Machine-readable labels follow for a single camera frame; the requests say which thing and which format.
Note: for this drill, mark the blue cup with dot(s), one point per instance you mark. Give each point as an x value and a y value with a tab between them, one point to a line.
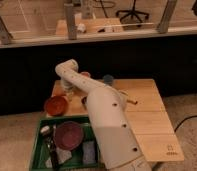
108	79

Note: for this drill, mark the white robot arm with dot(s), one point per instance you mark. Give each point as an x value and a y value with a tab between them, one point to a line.
105	105

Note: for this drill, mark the grey post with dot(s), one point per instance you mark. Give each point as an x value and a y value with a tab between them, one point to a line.
70	20
166	17
5	36

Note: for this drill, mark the left grey post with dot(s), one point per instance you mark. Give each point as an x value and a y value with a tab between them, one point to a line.
5	36

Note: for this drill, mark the blue sponge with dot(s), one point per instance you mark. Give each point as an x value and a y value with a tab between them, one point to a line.
88	152

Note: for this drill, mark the red bowl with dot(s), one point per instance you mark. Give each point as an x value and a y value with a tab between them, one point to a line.
56	105

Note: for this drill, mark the grey cloth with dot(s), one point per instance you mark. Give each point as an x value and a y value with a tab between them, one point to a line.
63	156

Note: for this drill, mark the black handled utensil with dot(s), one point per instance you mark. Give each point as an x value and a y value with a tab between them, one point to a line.
48	137

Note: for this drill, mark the black office chair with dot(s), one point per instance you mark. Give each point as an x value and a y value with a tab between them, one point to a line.
133	12

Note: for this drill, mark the small metal cup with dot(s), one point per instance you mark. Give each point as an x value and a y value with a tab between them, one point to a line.
83	101

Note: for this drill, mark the white object on background table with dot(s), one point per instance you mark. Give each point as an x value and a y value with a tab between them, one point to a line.
81	28

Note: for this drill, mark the white round object in bin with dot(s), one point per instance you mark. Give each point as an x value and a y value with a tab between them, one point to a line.
45	130

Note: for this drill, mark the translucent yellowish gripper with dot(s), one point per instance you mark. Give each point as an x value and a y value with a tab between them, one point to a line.
69	93

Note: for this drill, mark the right grey post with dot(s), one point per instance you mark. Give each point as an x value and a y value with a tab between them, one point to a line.
166	17

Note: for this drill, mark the background wooden table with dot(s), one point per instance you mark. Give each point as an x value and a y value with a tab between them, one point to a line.
91	25

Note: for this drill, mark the middle grey post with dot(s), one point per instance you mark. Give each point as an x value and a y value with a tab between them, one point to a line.
70	20

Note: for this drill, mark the purple bowl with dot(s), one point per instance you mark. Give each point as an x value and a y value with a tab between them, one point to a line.
68	135

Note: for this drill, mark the yellow banana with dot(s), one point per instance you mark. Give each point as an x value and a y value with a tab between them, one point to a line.
128	98

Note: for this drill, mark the green plastic bin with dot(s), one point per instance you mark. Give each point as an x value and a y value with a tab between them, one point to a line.
40	153

